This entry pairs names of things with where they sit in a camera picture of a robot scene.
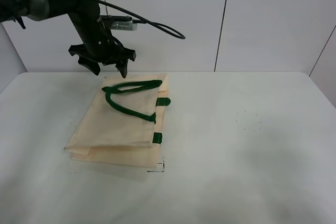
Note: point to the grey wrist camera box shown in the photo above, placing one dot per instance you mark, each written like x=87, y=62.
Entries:
x=119, y=23

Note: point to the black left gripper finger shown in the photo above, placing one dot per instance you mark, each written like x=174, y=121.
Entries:
x=90, y=65
x=122, y=67

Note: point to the cream linen bag green handles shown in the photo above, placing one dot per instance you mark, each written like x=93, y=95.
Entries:
x=123, y=124

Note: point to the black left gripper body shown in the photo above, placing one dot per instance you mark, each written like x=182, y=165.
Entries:
x=98, y=43

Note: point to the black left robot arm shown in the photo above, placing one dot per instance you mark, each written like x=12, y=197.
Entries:
x=39, y=10

